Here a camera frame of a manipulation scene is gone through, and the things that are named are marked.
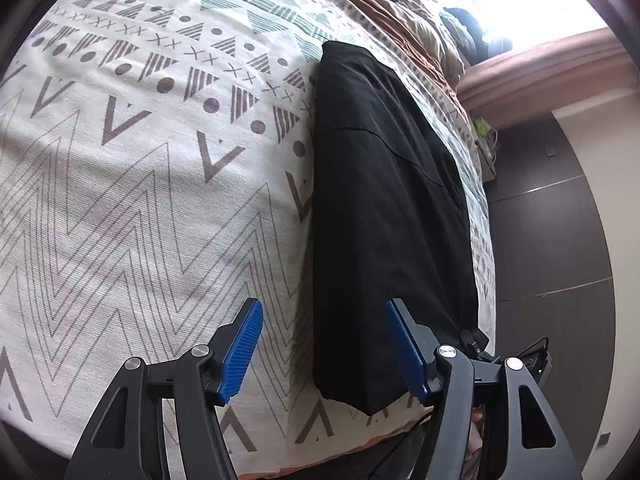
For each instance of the dark blue cushion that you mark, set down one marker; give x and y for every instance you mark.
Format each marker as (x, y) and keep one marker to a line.
(465, 30)

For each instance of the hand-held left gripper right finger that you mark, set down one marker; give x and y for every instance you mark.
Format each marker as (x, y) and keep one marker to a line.
(405, 350)

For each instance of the white patterned blanket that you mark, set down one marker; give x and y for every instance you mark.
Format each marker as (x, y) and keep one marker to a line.
(125, 185)

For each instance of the orange bed sheet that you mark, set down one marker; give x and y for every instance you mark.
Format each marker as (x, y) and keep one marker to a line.
(385, 15)

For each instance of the beige duvet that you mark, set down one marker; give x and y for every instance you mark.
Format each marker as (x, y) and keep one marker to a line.
(425, 30)

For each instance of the dark wardrobe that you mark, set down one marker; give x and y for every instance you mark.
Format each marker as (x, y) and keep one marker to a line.
(545, 260)

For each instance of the black shirt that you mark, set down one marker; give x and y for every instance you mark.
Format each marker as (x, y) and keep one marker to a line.
(390, 210)

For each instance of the pink curtain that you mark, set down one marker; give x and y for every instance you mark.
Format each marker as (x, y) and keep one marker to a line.
(540, 70)

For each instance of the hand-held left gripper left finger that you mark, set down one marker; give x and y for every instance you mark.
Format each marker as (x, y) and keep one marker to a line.
(242, 350)

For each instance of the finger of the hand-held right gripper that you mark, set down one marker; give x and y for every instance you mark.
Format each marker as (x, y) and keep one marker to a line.
(475, 342)

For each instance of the white power strip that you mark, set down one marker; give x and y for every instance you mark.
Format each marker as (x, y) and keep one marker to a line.
(486, 147)

